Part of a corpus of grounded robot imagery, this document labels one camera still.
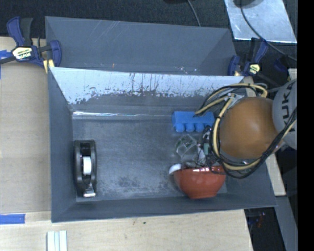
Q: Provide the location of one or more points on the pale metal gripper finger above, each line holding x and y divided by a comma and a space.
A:
189, 153
186, 141

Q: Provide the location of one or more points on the white rounded object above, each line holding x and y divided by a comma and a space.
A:
174, 168

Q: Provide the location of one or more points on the blue toy building block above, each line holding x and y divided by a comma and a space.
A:
188, 119

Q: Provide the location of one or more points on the red-brown bowl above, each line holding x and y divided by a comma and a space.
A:
199, 183

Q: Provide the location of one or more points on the grey metal bin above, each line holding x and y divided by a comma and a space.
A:
136, 150

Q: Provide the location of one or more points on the pale wood board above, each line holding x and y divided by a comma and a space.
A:
23, 140

